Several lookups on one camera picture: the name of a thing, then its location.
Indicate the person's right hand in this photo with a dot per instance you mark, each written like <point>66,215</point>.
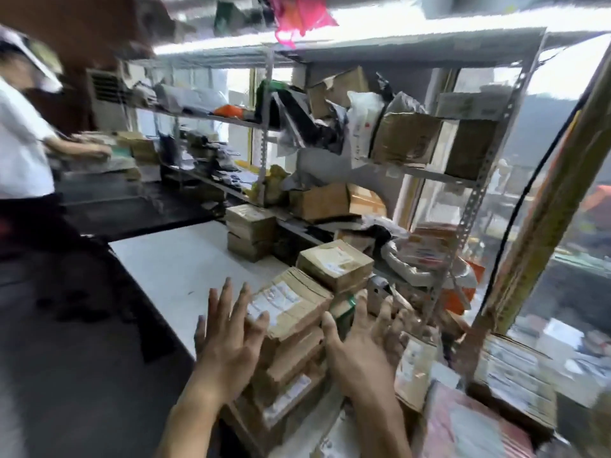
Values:
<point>367,362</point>

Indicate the person's left hand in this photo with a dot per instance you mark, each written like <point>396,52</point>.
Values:
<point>229,352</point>

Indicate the taped box handwritten label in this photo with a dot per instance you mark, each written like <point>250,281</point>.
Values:
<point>415,376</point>

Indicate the green-taped cardboard box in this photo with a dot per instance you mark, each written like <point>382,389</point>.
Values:
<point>343,312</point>

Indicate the small brown box with label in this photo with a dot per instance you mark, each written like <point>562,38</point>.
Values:
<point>334,262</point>

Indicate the pink printed parcel box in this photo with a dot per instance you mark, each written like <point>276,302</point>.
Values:
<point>468,429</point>

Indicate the pile of cardboard parcels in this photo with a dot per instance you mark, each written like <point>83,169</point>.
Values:
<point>138,152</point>

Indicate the person's right forearm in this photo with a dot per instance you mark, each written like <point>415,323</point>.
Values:
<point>382,429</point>

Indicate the person's left forearm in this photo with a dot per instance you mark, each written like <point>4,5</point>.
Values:
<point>191,424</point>

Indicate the beige storage basket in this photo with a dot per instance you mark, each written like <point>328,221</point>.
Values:
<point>382,295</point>

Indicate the white woven sack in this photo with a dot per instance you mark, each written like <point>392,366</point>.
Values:
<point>405,276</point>

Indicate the tall narrow cardboard piece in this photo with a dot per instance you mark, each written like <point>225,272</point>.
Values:
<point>472,348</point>

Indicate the white foam box yellow tape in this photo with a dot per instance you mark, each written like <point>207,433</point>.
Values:
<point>355,243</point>

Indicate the orange paper bag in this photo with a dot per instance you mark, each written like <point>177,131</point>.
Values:
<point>465,290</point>

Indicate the black plastic bag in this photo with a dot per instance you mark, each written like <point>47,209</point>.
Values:
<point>377,236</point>

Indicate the orange white wrapped bundle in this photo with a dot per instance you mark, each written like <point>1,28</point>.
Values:
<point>425,248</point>

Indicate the large yellow-taped cardboard box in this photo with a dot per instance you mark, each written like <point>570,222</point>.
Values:
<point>324,202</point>

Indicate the olive yellow bag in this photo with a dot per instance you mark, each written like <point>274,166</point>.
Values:
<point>272,185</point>

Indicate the crumpled grey plastic bag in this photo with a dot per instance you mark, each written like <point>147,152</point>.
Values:
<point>300,181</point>

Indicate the white box outdoors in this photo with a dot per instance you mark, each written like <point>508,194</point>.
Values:
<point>561,336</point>

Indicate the grey metal shelf rack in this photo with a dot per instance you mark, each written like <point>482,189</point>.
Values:
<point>477,195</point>
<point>215,120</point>

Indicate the pile of grey mailer bags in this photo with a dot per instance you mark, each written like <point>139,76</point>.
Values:
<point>210,150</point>

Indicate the cardboard box on rack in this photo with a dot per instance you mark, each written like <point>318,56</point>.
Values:
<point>472,150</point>
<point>405,138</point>

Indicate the white hanging plastic bag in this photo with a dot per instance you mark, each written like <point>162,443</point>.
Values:
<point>363,128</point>

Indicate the yellow framed window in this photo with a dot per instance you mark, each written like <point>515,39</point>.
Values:
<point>251,114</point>

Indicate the black plastic bags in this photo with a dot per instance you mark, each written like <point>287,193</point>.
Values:
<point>305,123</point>

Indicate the orange plastic mailer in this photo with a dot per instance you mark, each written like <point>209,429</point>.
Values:
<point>228,110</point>

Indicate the torn open cardboard box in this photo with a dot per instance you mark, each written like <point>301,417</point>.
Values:
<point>339,90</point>

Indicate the white standing air conditioner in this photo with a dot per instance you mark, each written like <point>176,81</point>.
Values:
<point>107,100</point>

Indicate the white tube light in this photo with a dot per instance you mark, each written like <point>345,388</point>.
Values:
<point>382,23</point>

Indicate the pink plastic bag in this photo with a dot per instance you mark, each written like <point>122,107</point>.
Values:
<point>300,14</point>

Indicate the glass storefront with taped frame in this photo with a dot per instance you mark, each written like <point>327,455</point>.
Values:
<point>549,209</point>

